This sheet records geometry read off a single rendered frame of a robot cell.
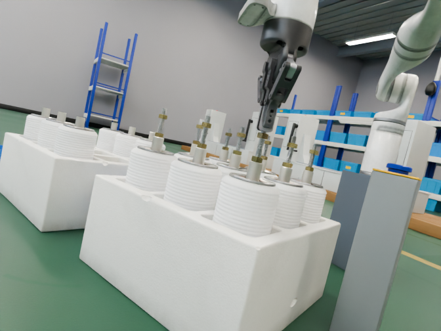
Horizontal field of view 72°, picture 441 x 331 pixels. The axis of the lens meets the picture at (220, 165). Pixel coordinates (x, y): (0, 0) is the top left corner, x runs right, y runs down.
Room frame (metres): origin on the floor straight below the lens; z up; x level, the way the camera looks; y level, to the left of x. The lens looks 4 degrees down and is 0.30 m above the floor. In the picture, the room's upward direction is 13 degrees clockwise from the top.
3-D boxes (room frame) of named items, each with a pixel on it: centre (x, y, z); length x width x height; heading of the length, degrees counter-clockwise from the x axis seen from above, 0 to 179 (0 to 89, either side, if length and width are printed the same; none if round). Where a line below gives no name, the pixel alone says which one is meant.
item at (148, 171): (0.62, 0.14, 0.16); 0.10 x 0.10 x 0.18
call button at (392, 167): (0.54, -0.31, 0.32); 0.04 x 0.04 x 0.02
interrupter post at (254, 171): (0.48, -0.05, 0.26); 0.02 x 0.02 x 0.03
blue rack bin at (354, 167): (5.87, -2.56, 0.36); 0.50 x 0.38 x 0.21; 122
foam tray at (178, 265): (0.65, -0.03, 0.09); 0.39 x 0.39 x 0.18; 54
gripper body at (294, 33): (0.48, -0.05, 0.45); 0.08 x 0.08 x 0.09
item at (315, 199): (0.67, -0.19, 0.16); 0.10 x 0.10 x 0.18
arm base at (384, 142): (0.97, -0.49, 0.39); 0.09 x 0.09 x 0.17; 32
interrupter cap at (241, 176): (0.48, -0.05, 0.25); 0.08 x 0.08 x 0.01
